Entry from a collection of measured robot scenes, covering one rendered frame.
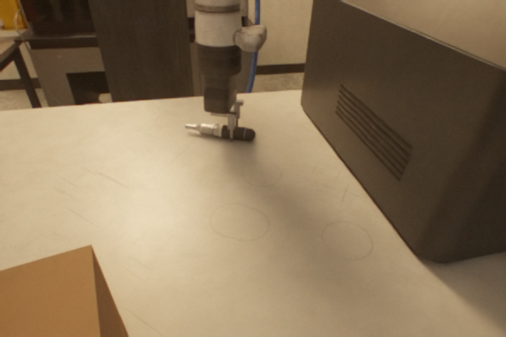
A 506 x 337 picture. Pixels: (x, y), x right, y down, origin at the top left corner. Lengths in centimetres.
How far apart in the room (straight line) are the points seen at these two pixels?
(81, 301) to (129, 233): 26
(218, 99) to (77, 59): 162
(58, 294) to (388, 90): 42
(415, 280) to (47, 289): 38
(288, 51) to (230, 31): 300
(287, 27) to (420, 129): 309
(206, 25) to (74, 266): 40
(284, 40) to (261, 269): 317
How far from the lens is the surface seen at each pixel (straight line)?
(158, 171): 57
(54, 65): 218
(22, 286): 25
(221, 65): 55
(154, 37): 115
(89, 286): 23
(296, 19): 348
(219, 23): 54
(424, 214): 44
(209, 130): 64
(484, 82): 37
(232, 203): 50
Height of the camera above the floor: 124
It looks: 36 degrees down
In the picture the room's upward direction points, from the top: 2 degrees clockwise
